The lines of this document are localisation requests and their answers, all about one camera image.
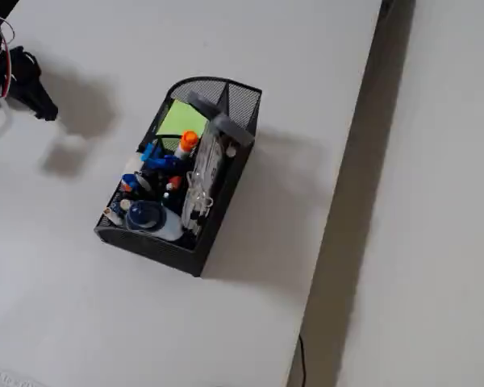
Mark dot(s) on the black mesh desk organizer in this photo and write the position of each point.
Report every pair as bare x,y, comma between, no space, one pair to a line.
153,250

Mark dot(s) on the blue pens bundle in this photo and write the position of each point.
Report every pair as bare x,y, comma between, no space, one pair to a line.
159,161

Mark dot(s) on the green sticky note pad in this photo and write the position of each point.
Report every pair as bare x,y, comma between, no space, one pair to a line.
181,119

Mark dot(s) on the white bottle with blue cap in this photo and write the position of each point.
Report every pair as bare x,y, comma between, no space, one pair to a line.
145,215

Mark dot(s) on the small orange-tipped pen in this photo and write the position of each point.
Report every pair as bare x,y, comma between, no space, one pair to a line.
173,183

